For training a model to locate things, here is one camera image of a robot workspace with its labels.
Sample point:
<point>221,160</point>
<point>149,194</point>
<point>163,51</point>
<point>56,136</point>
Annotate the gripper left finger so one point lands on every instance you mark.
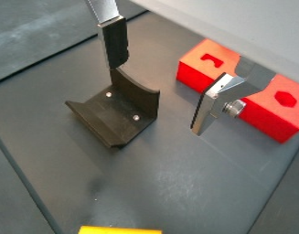
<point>110,30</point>

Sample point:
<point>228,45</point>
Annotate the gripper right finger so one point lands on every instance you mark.
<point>223,94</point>

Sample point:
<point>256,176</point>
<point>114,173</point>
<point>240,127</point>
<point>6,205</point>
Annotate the yellow oval cylinder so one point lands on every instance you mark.
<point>109,230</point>

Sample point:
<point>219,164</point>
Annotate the black curved fixture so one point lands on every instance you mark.
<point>120,111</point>

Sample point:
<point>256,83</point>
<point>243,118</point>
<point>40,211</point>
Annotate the red shape sorter block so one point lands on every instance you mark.
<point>271,109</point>

